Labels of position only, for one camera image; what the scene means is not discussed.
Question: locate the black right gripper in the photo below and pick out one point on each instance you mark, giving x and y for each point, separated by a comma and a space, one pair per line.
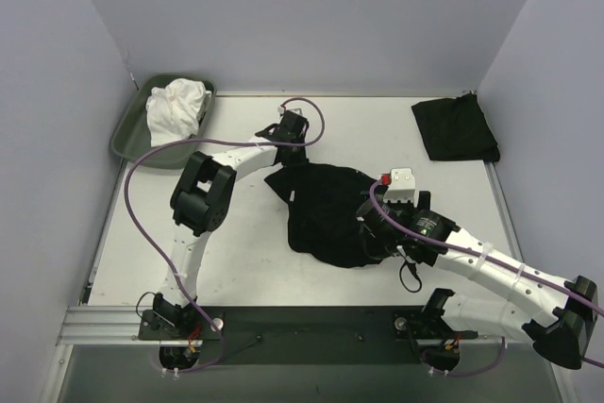
377, 226

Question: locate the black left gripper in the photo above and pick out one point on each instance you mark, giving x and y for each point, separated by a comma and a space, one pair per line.
293, 151

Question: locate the black t shirt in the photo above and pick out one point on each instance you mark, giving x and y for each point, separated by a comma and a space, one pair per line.
323, 201
455, 129

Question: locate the grey plastic tray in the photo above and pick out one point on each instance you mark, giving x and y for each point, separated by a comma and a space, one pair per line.
132, 138

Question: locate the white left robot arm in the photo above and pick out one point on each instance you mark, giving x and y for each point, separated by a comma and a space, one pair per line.
200, 203

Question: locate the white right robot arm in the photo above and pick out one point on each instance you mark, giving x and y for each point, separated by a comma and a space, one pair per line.
555, 315

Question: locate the folded black t shirt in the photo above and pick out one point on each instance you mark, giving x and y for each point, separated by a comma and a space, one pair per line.
455, 129

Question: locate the crumpled white t shirt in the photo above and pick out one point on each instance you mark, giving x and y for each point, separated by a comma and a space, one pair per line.
173, 113

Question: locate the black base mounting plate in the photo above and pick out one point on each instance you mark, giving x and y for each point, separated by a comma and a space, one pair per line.
331, 351

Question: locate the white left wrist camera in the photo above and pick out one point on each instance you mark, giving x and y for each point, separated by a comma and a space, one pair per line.
282, 110

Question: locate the aluminium front rail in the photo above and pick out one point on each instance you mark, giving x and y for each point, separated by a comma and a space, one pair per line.
122, 325

